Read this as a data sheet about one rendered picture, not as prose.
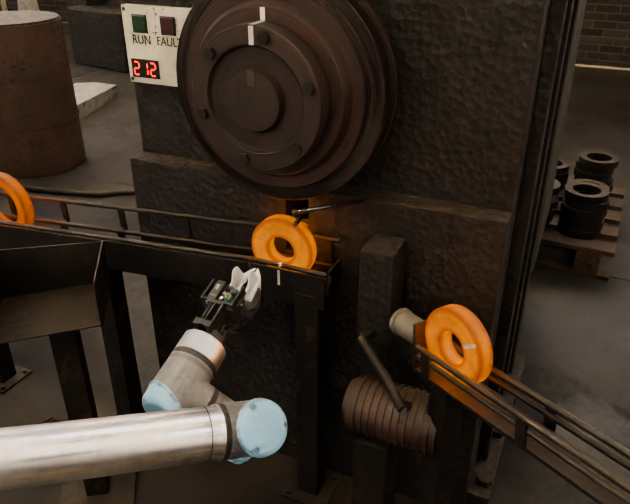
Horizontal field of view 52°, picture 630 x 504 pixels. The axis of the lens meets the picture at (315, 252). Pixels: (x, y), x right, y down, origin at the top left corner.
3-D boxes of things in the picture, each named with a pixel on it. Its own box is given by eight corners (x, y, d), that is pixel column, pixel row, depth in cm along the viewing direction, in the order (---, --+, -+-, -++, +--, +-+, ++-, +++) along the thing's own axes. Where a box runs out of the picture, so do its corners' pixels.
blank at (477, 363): (452, 382, 130) (439, 387, 129) (428, 308, 131) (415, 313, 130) (504, 381, 116) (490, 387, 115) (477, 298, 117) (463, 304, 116)
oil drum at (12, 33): (38, 142, 447) (9, 5, 405) (106, 154, 426) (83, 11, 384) (-34, 170, 399) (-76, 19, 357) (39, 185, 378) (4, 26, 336)
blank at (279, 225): (248, 221, 154) (241, 226, 152) (302, 207, 146) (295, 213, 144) (273, 278, 159) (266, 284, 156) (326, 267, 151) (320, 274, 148)
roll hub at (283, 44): (210, 153, 139) (199, 16, 125) (330, 172, 129) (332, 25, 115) (195, 161, 134) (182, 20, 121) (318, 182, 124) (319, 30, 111)
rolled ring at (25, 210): (10, 246, 190) (19, 242, 193) (34, 215, 179) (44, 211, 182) (-32, 197, 189) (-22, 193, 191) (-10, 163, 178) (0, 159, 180)
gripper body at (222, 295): (247, 283, 126) (217, 330, 118) (255, 311, 132) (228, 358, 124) (213, 275, 129) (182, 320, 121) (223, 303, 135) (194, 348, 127)
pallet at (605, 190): (353, 229, 327) (355, 145, 307) (405, 175, 392) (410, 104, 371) (607, 282, 281) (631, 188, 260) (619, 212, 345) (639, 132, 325)
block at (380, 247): (370, 317, 157) (375, 228, 146) (402, 325, 154) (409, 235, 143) (355, 341, 149) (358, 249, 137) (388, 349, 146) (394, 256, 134)
